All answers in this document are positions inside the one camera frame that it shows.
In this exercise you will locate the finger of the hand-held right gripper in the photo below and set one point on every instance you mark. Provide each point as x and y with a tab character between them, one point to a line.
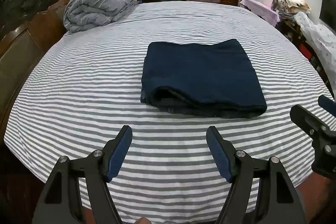
328	104
307	119

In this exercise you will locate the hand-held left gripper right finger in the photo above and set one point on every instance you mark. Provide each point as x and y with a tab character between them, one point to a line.
221	158

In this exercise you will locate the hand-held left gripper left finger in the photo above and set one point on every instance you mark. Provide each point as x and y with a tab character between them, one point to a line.
118	155

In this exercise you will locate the dark blue denim pants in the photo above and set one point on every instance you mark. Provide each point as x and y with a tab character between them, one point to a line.
199	74

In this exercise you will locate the white floral cloth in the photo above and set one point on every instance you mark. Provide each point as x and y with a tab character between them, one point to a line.
323	40

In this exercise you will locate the dark wooden cabinet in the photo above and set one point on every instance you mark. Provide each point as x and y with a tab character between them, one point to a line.
296	37

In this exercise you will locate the striped bed sheet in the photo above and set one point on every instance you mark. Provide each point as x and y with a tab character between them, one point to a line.
78	82

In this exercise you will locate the black flat television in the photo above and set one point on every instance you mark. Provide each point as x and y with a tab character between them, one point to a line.
329	11

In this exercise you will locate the purple cloth cover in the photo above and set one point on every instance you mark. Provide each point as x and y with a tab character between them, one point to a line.
260	10

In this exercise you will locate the carved wooden headboard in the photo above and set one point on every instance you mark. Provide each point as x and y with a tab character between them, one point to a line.
23	51

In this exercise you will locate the grey folded duvet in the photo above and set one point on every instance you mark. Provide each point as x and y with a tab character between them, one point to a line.
97	7

